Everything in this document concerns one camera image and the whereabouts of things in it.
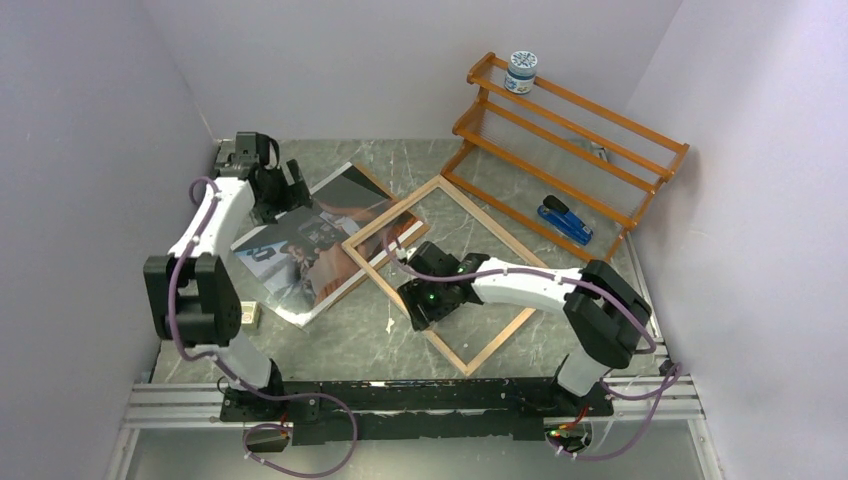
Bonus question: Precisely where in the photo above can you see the wooden picture frame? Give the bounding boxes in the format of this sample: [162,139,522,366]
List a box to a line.
[341,174,551,378]

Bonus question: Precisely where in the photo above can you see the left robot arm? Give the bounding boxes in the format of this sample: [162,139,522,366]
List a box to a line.
[143,131,311,421]

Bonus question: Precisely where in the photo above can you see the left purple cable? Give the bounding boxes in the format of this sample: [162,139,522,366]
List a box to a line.
[165,175,362,480]

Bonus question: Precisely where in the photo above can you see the printed photo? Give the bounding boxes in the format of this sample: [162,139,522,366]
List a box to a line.
[227,163,398,327]

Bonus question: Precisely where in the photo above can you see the aluminium table rail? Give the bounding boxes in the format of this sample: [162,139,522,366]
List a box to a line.
[106,375,724,479]

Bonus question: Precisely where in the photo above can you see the blue stapler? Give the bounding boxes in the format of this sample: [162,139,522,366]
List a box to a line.
[537,195,594,246]

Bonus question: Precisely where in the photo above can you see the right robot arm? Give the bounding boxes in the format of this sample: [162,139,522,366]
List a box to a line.
[392,241,656,415]

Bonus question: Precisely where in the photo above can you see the orange wooden rack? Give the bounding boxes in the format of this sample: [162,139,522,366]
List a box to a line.
[441,52,690,261]

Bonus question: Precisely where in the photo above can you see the small blue white jar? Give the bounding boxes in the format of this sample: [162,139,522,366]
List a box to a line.
[504,50,538,95]

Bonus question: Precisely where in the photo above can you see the brown backing board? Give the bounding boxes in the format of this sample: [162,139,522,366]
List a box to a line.
[285,162,399,324]

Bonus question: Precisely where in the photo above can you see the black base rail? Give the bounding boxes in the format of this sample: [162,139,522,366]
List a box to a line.
[219,377,614,446]

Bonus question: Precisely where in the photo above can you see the small staples box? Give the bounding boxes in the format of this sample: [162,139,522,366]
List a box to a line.
[241,301,261,330]

